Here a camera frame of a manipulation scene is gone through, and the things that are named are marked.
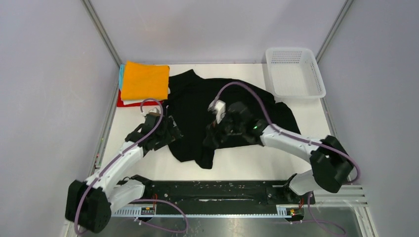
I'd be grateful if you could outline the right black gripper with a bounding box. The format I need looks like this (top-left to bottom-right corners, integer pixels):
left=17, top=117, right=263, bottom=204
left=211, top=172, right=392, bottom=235
left=204, top=108, right=246, bottom=148

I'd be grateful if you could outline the black t shirt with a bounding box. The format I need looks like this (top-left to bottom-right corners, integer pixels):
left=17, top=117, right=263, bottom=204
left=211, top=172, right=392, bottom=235
left=163, top=70, right=301, bottom=169

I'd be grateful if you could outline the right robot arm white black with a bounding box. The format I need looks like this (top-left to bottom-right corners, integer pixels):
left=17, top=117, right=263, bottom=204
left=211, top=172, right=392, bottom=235
left=203, top=100, right=354, bottom=203

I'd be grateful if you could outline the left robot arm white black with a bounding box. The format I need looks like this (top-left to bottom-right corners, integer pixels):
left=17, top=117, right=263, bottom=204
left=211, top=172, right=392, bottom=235
left=65, top=112, right=182, bottom=233

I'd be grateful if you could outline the folded white t shirt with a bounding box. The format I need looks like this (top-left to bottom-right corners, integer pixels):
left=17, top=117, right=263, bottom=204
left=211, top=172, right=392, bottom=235
left=120, top=91, right=171, bottom=106

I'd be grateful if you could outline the folded red t shirt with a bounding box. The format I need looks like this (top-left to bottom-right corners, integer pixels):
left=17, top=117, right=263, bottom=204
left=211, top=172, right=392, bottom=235
left=117, top=90, right=163, bottom=108

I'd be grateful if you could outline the folded orange t shirt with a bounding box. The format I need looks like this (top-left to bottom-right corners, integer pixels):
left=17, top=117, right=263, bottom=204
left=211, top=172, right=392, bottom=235
left=121, top=61, right=170, bottom=101

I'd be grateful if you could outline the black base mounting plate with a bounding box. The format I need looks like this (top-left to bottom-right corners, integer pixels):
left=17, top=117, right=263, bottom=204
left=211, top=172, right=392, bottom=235
left=137, top=177, right=315, bottom=214

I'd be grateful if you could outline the white plastic basket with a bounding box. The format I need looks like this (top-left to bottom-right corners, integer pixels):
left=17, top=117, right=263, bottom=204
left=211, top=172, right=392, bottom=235
left=265, top=47, right=326, bottom=99

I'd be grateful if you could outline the folded cyan t shirt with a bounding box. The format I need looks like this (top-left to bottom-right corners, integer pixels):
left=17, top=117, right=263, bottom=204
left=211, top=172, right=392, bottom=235
left=118, top=64, right=126, bottom=91

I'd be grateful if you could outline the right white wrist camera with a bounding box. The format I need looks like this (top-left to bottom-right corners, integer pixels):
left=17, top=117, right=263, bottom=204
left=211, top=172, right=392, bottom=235
left=208, top=100, right=226, bottom=124

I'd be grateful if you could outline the white slotted cable duct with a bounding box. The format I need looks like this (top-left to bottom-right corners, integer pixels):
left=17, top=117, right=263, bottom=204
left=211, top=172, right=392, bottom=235
left=111, top=204, right=292, bottom=218

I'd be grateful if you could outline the aluminium frame rail left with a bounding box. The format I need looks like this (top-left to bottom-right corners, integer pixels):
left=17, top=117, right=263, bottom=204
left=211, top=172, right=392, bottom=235
left=81, top=0, right=123, bottom=67

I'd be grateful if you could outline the aluminium frame rail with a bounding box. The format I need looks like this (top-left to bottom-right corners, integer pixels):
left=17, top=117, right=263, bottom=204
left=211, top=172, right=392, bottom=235
left=316, top=0, right=355, bottom=64
left=81, top=0, right=123, bottom=67

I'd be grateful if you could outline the aluminium frame rail right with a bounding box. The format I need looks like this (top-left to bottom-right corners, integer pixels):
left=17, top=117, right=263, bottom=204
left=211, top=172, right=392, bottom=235
left=316, top=0, right=355, bottom=64

